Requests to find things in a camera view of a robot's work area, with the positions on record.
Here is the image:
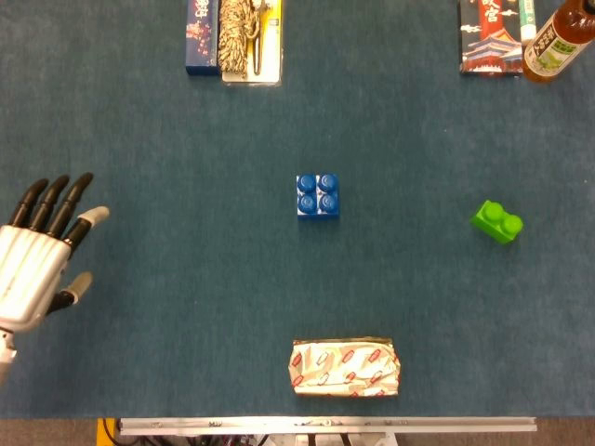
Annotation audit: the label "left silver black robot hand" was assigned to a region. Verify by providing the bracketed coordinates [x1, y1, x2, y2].
[0, 172, 111, 334]

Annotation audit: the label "blue toy brick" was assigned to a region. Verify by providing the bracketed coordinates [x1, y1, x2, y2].
[296, 173, 341, 219]

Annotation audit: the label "green toy brick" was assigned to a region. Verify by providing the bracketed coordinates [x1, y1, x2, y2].
[469, 199, 524, 246]

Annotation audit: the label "dark blue printed box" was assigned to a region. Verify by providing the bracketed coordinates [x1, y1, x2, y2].
[185, 0, 220, 77]

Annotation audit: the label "black tool on card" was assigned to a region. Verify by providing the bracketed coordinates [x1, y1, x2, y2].
[250, 0, 273, 76]

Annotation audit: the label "cream red-print wrapped package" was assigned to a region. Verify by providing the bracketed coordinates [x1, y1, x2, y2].
[287, 337, 401, 399]

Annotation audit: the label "yellow blister card package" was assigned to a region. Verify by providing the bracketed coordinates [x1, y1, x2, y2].
[220, 0, 284, 85]

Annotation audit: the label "palace print box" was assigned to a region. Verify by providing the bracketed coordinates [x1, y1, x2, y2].
[458, 0, 529, 75]

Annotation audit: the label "white green tube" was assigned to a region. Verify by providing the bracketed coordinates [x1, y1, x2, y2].
[518, 0, 537, 46]

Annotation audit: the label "amber tea bottle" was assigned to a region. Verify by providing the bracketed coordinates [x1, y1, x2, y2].
[521, 0, 595, 85]

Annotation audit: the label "yellow frame part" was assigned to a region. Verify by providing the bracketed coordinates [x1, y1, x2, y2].
[96, 417, 117, 446]

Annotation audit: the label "dark cables under rail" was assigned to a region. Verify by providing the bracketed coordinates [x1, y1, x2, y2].
[121, 434, 280, 446]

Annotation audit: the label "coiled camouflage rope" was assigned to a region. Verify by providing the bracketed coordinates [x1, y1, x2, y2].
[217, 0, 262, 78]

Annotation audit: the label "aluminium profile rail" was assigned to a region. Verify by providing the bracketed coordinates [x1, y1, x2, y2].
[115, 416, 538, 437]

